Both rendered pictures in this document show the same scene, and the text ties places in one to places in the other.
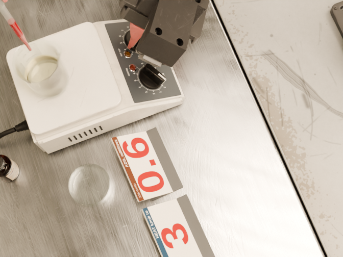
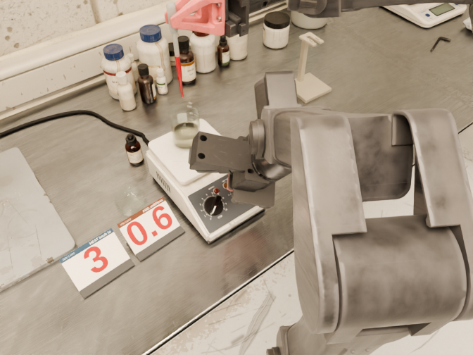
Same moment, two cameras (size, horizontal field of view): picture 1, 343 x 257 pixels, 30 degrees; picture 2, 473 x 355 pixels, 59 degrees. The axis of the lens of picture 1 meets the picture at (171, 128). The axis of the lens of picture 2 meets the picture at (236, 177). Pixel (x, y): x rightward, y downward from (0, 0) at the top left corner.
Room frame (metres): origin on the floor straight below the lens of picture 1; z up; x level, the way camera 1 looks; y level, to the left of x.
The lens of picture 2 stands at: (0.13, -0.38, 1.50)
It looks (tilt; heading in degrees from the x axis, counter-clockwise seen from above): 48 degrees down; 64
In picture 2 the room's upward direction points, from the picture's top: straight up
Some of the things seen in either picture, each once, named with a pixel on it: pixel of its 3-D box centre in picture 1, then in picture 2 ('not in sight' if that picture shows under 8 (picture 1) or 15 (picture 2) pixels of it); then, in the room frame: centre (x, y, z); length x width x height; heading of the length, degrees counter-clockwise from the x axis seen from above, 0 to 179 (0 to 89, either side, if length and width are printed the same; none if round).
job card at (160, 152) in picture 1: (147, 163); (151, 227); (0.18, 0.04, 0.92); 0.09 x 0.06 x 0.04; 14
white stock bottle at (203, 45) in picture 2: not in sight; (203, 47); (0.45, 0.47, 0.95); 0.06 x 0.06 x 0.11
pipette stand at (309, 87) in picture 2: not in sight; (310, 65); (0.64, 0.27, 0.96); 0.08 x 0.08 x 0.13; 9
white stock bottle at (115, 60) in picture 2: not in sight; (118, 71); (0.24, 0.45, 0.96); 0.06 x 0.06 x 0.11
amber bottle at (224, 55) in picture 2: not in sight; (223, 49); (0.50, 0.46, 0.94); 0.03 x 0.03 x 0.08
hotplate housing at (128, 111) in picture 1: (89, 81); (202, 175); (0.30, 0.10, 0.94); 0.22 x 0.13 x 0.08; 101
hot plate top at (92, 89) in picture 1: (63, 77); (192, 149); (0.29, 0.12, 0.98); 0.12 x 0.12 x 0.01; 11
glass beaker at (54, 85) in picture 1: (44, 69); (186, 127); (0.29, 0.14, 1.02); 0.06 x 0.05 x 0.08; 112
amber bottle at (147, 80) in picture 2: not in sight; (146, 83); (0.29, 0.40, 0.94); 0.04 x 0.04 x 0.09
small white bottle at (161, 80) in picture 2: not in sight; (161, 81); (0.33, 0.41, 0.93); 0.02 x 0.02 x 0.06
